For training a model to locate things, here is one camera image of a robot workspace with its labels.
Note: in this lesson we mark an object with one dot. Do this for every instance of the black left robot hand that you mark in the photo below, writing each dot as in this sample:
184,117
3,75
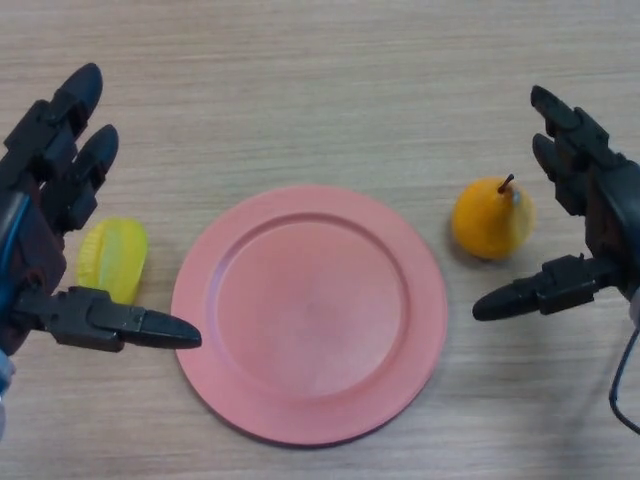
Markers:
30,240

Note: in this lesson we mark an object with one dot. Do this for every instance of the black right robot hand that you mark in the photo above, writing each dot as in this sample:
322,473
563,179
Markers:
615,210

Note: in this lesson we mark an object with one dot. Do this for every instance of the yellow pear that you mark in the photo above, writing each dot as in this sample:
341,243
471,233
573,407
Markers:
487,225

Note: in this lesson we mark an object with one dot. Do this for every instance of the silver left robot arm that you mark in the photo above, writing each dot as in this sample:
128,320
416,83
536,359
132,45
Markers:
3,400

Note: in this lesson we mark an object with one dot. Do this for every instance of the pink round plate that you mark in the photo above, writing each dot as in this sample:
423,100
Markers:
310,320

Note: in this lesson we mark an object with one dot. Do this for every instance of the yellow starfruit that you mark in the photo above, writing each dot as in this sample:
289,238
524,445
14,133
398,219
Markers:
117,255

